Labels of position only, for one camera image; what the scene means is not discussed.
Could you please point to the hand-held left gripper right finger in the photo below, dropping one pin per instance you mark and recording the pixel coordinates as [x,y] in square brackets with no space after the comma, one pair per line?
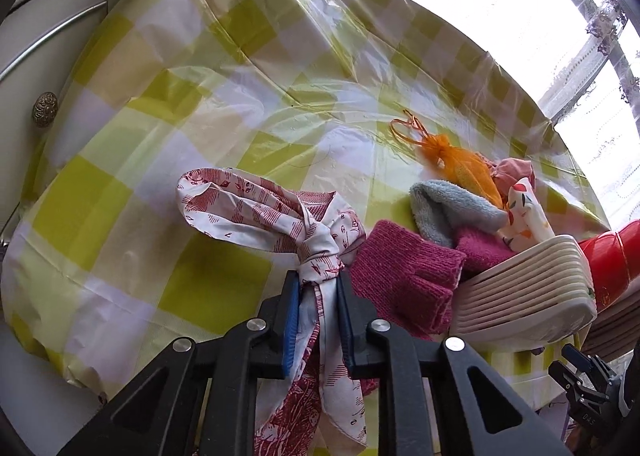
[347,323]

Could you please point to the yellow white check tablecloth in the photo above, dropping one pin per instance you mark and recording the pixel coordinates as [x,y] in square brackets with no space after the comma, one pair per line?
[150,236]

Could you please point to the round brass cabinet knob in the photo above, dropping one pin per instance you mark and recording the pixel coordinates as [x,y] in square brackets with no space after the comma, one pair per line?
[45,109]

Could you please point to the orange organza pouch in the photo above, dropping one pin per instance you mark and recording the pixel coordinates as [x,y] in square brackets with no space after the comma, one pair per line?
[465,171]

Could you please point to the white floral print cloth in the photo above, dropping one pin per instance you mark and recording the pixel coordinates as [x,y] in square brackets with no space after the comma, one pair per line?
[525,216]

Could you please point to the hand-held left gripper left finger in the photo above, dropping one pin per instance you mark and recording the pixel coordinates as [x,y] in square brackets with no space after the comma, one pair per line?
[291,331]

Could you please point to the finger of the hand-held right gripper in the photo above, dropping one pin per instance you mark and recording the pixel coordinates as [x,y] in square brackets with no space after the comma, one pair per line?
[567,378]
[582,361]

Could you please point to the striped plush cushion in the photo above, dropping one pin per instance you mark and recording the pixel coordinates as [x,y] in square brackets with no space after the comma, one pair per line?
[617,331]

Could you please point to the blue grey towel cloth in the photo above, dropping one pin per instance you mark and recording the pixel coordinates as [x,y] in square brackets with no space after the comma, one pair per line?
[440,206]

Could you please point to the red white print scarf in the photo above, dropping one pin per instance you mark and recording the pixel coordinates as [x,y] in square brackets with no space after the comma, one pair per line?
[235,206]

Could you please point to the salmon pink cloth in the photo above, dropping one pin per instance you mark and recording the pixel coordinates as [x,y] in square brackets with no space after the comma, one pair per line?
[515,171]

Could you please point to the cream white cabinet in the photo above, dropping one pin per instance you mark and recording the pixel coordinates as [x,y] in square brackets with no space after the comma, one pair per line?
[60,1]

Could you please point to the red thermos bottle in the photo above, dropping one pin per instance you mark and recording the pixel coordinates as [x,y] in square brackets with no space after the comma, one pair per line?
[615,266]

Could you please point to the white ribbed plastic device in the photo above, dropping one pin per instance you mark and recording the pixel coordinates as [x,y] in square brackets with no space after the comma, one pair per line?
[525,306]

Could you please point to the white lace curtain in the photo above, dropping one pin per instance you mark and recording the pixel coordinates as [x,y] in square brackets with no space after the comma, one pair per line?
[605,11]

